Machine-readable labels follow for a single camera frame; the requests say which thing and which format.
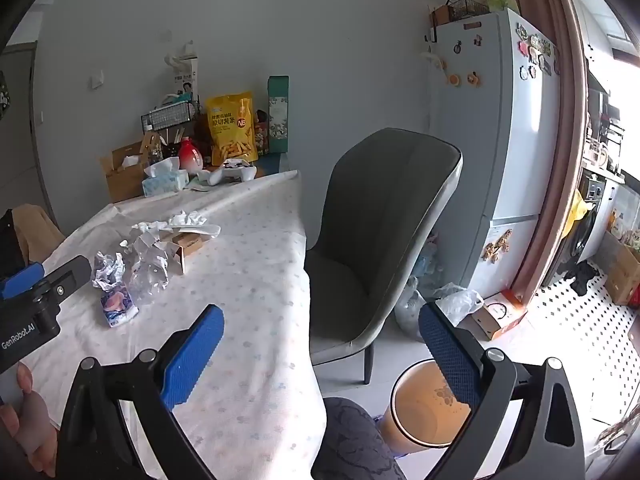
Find open brown cardboard box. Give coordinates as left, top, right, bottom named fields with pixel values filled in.
left=99, top=131, right=163, bottom=204

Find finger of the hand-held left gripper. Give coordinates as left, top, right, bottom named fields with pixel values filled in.
left=32, top=255, right=92, bottom=306
left=0, top=262, right=46, bottom=301

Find crumpled silver foil wrapper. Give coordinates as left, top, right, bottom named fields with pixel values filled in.
left=91, top=252, right=126, bottom=291

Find wire basket on fridge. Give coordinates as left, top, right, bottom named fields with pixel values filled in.
left=447, top=0, right=491, bottom=18

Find light blue tissue box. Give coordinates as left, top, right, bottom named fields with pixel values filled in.
left=141, top=156, right=190, bottom=198

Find white printed carton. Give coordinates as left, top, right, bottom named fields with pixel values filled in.
left=165, top=42, right=201, bottom=111

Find crumpled clear plastic wrap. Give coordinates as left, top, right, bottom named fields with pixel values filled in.
left=122, top=234, right=173, bottom=306

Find person's leg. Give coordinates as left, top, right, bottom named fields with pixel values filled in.
left=310, top=396, right=406, bottom=480

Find yellow plastic bag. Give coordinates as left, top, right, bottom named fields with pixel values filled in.
left=562, top=189, right=596, bottom=238

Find black wire basket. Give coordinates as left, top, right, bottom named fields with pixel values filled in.
left=140, top=101, right=197, bottom=136

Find red and white vase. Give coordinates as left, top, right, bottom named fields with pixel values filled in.
left=177, top=137, right=205, bottom=173

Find large brown cardboard box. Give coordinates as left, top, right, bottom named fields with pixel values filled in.
left=602, top=232, right=640, bottom=306

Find grey door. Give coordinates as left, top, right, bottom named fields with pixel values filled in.
left=0, top=42, right=56, bottom=231

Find small brown cardboard box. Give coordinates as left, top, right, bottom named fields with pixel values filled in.
left=162, top=232, right=206, bottom=275

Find person's left hand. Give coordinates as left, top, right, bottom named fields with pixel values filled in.
left=0, top=362, right=58, bottom=478

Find white game controller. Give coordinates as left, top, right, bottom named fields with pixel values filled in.
left=197, top=158, right=258, bottom=187

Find tall green printed box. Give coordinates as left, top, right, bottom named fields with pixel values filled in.
left=266, top=75, right=291, bottom=155

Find grey upholstered chair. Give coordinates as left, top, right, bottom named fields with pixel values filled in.
left=304, top=127, right=463, bottom=386

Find crumpled white tissue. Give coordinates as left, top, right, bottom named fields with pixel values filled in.
left=167, top=210, right=222, bottom=240

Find cluster of fridge magnets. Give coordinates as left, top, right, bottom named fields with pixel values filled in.
left=517, top=25, right=560, bottom=81

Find clear plastic bag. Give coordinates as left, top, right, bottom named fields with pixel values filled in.
left=394, top=275, right=427, bottom=342

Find round bin with orange inside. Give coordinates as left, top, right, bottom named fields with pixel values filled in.
left=377, top=360, right=481, bottom=456

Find dark cloth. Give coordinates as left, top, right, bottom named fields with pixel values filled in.
left=0, top=210, right=32, bottom=281

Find wooden chopsticks bundle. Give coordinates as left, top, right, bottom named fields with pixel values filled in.
left=164, top=127, right=187, bottom=158

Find crumpled white paper scrap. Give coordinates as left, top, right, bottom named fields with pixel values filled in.
left=131, top=220, right=173, bottom=243

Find orange and white cardboard box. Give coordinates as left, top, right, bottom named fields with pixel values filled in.
left=472, top=290, right=528, bottom=342

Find yellow snack bag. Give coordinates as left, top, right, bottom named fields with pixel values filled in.
left=205, top=91, right=259, bottom=167

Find white and blue snack packet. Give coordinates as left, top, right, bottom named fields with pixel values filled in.
left=100, top=285, right=140, bottom=329

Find dark printed packet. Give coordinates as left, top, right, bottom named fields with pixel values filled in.
left=252, top=110, right=271, bottom=156

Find pale blue fridge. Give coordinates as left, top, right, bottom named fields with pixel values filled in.
left=427, top=7, right=563, bottom=301

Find white patterned tablecloth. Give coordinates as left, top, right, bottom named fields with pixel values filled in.
left=42, top=170, right=328, bottom=480

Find wooden fridge magnets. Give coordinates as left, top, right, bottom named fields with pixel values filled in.
left=481, top=229, right=514, bottom=263

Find black cloth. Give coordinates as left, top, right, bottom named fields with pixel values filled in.
left=562, top=260, right=600, bottom=297

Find tan chair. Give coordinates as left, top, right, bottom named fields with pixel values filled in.
left=12, top=204, right=66, bottom=266

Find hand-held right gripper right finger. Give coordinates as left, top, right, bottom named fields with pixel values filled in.
left=419, top=302, right=586, bottom=480

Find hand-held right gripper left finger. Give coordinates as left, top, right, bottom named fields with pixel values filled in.
left=55, top=304, right=225, bottom=480

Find metal kitchen rack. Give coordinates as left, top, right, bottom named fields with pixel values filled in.
left=582, top=85, right=626, bottom=177

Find white plastic bag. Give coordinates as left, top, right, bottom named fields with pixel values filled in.
left=434, top=282, right=485, bottom=327

